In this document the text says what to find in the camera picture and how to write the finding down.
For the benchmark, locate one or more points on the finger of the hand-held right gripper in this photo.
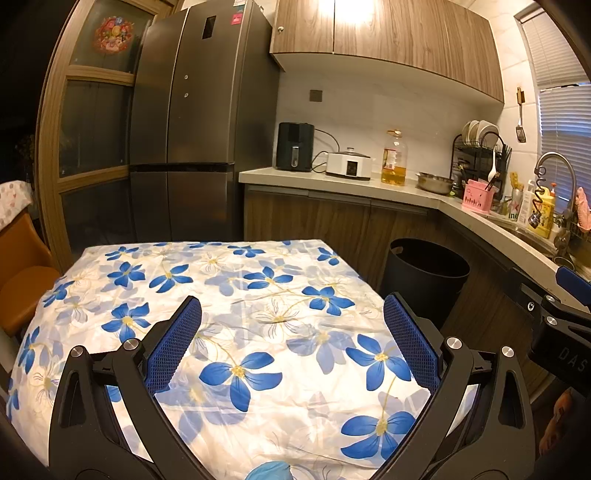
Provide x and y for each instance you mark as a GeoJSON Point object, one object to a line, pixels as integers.
{"type": "Point", "coordinates": [524, 284]}
{"type": "Point", "coordinates": [572, 279]}

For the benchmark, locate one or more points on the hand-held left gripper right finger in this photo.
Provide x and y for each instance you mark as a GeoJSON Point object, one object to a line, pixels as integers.
{"type": "Point", "coordinates": [411, 344]}

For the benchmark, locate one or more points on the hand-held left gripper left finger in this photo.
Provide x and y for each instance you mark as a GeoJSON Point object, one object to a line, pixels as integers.
{"type": "Point", "coordinates": [173, 346]}

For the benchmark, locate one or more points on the black trash bin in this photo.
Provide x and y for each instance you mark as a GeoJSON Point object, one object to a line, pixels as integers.
{"type": "Point", "coordinates": [415, 286]}

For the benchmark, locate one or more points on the person's right hand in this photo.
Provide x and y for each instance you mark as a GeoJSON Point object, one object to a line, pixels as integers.
{"type": "Point", "coordinates": [561, 415]}

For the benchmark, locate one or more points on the steel sink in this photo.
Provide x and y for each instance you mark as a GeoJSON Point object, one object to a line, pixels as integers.
{"type": "Point", "coordinates": [526, 230]}

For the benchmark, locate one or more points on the pink cloth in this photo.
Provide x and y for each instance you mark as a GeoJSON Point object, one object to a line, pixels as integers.
{"type": "Point", "coordinates": [582, 210]}

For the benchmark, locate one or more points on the yellow detergent bottle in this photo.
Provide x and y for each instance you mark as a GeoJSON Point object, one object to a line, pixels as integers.
{"type": "Point", "coordinates": [545, 212]}

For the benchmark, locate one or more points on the green beer can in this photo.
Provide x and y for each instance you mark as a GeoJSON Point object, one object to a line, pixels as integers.
{"type": "Point", "coordinates": [515, 207]}

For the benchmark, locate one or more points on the white dispenser bottle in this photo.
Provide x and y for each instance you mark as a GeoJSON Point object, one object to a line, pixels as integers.
{"type": "Point", "coordinates": [525, 205]}

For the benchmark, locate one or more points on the blue floral blanket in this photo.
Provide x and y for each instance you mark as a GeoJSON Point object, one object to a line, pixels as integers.
{"type": "Point", "coordinates": [258, 304]}

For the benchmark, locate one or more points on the pink utensil holder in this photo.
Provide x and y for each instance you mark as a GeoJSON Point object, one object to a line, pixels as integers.
{"type": "Point", "coordinates": [478, 199]}

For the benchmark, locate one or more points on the yellow kitchen brush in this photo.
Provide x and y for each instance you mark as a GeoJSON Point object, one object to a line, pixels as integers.
{"type": "Point", "coordinates": [514, 180]}

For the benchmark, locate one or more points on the steel kitchen faucet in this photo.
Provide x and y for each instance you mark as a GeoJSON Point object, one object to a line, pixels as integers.
{"type": "Point", "coordinates": [556, 157]}

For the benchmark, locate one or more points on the white spoon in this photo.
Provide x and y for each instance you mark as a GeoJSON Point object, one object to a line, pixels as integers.
{"type": "Point", "coordinates": [494, 161]}

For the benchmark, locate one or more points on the black dish rack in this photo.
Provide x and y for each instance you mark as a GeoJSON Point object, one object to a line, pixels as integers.
{"type": "Point", "coordinates": [503, 159]}

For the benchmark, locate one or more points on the steel basin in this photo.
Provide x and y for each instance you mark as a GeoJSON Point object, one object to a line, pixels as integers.
{"type": "Point", "coordinates": [434, 182]}

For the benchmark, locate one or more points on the hanging metal spatula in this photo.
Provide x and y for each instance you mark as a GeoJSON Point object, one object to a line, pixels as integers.
{"type": "Point", "coordinates": [521, 134]}

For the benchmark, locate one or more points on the orange chair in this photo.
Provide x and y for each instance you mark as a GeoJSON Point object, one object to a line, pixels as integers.
{"type": "Point", "coordinates": [27, 286]}

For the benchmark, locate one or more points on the row of white plates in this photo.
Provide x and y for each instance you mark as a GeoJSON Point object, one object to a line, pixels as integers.
{"type": "Point", "coordinates": [480, 131]}

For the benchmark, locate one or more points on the window blind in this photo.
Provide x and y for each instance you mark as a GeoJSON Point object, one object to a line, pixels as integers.
{"type": "Point", "coordinates": [563, 115]}

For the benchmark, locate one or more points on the cooking oil bottle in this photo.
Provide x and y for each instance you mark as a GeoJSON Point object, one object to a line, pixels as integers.
{"type": "Point", "coordinates": [395, 164]}

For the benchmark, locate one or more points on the white electric cooker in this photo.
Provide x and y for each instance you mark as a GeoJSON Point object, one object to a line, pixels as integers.
{"type": "Point", "coordinates": [348, 167]}

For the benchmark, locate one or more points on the kitchen counter with wooden cabinets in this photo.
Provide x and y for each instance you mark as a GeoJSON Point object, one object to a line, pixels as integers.
{"type": "Point", "coordinates": [300, 177]}

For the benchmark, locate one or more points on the white dotted cloth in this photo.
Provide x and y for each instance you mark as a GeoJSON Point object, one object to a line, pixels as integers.
{"type": "Point", "coordinates": [14, 203]}

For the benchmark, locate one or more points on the black air fryer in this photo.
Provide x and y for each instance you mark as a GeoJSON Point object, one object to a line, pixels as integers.
{"type": "Point", "coordinates": [294, 147]}

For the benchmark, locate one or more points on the dark grey refrigerator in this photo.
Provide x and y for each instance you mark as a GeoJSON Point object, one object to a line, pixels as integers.
{"type": "Point", "coordinates": [207, 115]}

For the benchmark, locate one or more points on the wooden glass door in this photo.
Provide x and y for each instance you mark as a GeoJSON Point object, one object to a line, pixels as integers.
{"type": "Point", "coordinates": [51, 138]}

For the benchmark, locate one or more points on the red floral door sticker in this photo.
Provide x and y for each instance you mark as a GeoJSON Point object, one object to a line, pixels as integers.
{"type": "Point", "coordinates": [114, 33]}

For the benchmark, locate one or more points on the dark wall socket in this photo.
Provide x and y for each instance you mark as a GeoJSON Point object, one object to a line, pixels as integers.
{"type": "Point", "coordinates": [316, 95]}

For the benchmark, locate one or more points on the wooden wall cabinet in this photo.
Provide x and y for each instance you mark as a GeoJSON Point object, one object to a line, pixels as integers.
{"type": "Point", "coordinates": [392, 41]}

